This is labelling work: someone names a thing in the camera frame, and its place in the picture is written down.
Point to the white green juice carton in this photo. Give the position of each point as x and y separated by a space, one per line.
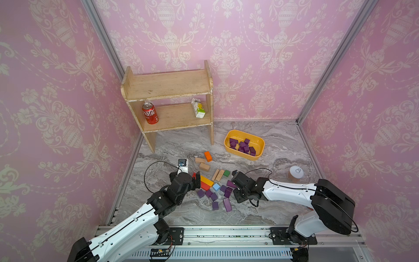
198 108

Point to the red flat wooden brick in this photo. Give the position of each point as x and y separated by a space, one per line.
205 186

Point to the yellow wooden brick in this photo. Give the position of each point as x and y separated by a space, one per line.
206 181

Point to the purple long front brick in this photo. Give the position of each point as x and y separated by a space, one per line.
227 205

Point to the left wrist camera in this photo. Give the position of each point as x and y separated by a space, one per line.
182 166

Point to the yellow plastic storage bin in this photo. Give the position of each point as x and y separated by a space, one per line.
250 147

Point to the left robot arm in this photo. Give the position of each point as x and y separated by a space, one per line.
144 227

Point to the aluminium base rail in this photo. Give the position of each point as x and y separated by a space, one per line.
225 243

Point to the light blue wooden brick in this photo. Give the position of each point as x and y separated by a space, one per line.
216 187

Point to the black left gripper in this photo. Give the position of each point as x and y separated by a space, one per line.
193 184

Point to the natural wood long brick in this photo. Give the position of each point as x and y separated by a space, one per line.
215 175
220 175

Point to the red cola can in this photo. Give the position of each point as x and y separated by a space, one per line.
150 113

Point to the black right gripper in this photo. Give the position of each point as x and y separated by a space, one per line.
235 192

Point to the wooden two-tier shelf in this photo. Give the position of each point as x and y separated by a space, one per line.
139 89

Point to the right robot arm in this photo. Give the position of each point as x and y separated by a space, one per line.
330 207

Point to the orange wooden brick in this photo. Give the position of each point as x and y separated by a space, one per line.
208 156

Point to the green wooden brick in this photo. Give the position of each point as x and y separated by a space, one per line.
226 173

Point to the natural wood flat brick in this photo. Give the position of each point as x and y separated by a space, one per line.
204 167

